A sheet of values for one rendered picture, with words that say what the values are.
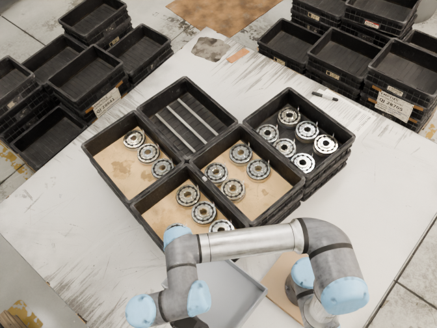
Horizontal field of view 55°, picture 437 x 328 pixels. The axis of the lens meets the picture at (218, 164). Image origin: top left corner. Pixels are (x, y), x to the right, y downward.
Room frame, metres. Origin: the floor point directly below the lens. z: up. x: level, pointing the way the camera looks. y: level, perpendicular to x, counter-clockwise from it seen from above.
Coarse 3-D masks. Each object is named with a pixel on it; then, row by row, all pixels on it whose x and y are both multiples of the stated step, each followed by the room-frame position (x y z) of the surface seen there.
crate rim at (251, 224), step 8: (232, 128) 1.10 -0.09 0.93; (224, 136) 1.06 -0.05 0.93; (256, 136) 1.03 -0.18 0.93; (264, 144) 0.98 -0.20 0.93; (200, 152) 1.00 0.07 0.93; (272, 152) 0.94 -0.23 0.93; (192, 160) 0.97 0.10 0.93; (280, 160) 0.89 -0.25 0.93; (296, 184) 0.77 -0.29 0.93; (288, 192) 0.75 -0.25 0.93; (280, 200) 0.71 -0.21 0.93; (272, 208) 0.69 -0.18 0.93; (264, 216) 0.66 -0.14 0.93; (248, 224) 0.64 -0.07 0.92; (256, 224) 0.64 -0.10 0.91
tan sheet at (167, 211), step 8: (184, 184) 0.92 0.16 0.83; (192, 184) 0.91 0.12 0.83; (176, 192) 0.89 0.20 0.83; (200, 192) 0.87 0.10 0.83; (160, 200) 0.86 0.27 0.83; (168, 200) 0.85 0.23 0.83; (176, 200) 0.85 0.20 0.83; (200, 200) 0.83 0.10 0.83; (208, 200) 0.82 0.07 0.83; (152, 208) 0.83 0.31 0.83; (160, 208) 0.82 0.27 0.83; (168, 208) 0.82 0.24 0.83; (176, 208) 0.81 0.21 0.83; (216, 208) 0.78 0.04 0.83; (144, 216) 0.80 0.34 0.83; (152, 216) 0.79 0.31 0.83; (160, 216) 0.79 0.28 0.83; (168, 216) 0.78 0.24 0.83; (176, 216) 0.77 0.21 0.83; (184, 216) 0.77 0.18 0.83; (152, 224) 0.76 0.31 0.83; (160, 224) 0.75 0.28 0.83; (168, 224) 0.75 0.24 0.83; (184, 224) 0.73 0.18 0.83; (192, 224) 0.73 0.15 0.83; (160, 232) 0.71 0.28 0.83; (192, 232) 0.69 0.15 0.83; (200, 232) 0.68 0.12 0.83
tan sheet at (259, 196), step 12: (228, 156) 1.02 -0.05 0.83; (204, 168) 0.98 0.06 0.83; (228, 168) 0.96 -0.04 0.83; (240, 168) 0.95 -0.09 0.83; (276, 180) 0.86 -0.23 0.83; (252, 192) 0.82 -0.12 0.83; (264, 192) 0.81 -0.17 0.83; (276, 192) 0.80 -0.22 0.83; (240, 204) 0.78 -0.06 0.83; (252, 204) 0.77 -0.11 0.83; (264, 204) 0.76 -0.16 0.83; (252, 216) 0.72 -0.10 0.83
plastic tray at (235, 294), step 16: (208, 272) 0.45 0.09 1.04; (224, 272) 0.44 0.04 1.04; (240, 272) 0.43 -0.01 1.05; (224, 288) 0.38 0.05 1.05; (240, 288) 0.38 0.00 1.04; (256, 288) 0.37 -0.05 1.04; (224, 304) 0.34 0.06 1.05; (240, 304) 0.33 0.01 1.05; (256, 304) 0.31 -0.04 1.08; (208, 320) 0.30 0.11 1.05; (224, 320) 0.29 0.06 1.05; (240, 320) 0.28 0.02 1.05
